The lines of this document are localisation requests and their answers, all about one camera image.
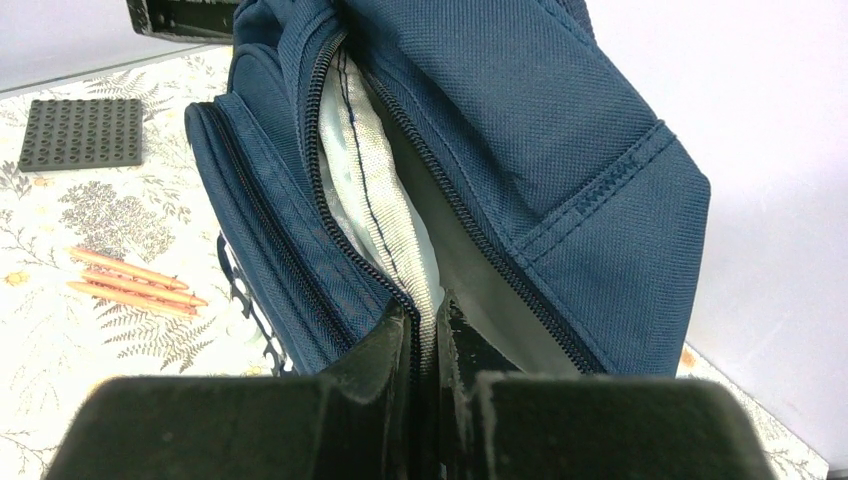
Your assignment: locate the navy blue backpack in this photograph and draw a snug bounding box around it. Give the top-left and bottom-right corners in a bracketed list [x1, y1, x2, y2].
[184, 0, 712, 379]

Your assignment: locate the orange pen upper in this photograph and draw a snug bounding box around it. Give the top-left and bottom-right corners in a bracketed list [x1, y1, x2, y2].
[66, 247, 189, 290]

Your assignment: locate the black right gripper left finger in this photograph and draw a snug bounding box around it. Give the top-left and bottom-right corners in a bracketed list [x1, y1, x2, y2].
[47, 304, 408, 479]

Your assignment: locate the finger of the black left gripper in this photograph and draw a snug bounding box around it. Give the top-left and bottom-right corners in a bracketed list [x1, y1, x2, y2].
[125, 0, 239, 43]

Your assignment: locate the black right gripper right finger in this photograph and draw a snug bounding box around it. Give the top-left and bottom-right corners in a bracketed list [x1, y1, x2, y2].
[438, 296, 773, 479]

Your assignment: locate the grey studded building baseplate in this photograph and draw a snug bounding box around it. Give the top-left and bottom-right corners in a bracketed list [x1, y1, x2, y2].
[18, 98, 143, 173]

